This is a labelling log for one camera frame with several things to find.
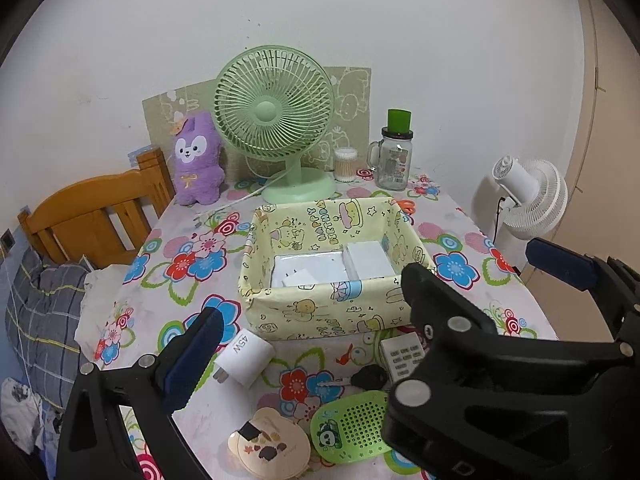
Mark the white and black cloth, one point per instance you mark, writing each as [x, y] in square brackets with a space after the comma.
[20, 410]

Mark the white standing fan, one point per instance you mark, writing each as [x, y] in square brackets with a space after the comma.
[532, 195]

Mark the white cardboard box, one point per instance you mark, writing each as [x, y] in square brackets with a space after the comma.
[367, 260]

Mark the yellow cartoon fabric storage box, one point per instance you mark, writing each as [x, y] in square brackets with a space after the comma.
[310, 310]

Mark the white charger plug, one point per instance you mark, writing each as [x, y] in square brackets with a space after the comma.
[247, 360]

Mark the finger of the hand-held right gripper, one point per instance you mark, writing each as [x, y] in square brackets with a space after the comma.
[560, 265]
[440, 305]

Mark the beige round compact mirror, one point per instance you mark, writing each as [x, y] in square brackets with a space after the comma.
[270, 442]

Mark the green desk fan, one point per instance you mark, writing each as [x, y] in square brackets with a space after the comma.
[272, 110]

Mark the white remote control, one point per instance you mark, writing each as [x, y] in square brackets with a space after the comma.
[402, 357]

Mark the cotton swab jar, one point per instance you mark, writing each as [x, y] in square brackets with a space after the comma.
[346, 166]

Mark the wooden bed headboard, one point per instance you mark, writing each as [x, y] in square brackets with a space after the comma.
[100, 210]

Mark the beige wardrobe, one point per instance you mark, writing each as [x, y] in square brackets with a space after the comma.
[610, 135]

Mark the green perforated panda case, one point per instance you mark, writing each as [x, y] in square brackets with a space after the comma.
[355, 422]

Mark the grey plaid bedding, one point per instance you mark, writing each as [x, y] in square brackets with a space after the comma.
[42, 310]

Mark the glass jar with green lid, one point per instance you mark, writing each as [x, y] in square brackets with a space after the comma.
[395, 160]

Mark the beige cartoon printed board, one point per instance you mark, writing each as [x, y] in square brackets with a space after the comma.
[350, 105]

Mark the purple plush toy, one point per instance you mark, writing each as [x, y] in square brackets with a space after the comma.
[197, 160]

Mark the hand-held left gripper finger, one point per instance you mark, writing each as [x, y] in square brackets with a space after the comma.
[192, 360]

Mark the black key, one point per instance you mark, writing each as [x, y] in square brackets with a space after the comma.
[370, 377]

